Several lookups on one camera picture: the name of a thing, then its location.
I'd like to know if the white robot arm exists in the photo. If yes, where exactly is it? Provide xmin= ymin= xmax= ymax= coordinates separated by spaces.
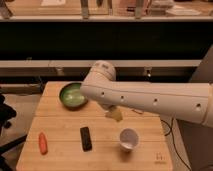
xmin=80 ymin=60 xmax=213 ymax=128

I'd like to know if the white ceramic cup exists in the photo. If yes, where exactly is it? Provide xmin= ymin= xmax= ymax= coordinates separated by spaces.
xmin=119 ymin=128 xmax=139 ymax=152

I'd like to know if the green ceramic bowl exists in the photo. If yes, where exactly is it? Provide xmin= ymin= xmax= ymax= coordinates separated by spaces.
xmin=59 ymin=82 xmax=88 ymax=110

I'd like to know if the crumpled white napkin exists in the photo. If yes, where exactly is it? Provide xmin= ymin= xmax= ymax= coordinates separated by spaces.
xmin=132 ymin=109 xmax=144 ymax=115

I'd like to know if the black rectangular remote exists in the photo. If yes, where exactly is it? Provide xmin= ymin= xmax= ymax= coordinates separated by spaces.
xmin=80 ymin=127 xmax=92 ymax=151

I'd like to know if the black office chair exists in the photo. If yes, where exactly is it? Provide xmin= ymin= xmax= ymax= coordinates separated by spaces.
xmin=0 ymin=94 xmax=27 ymax=171

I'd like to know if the black cable on floor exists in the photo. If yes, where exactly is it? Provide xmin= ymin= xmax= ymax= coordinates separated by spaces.
xmin=161 ymin=117 xmax=193 ymax=171

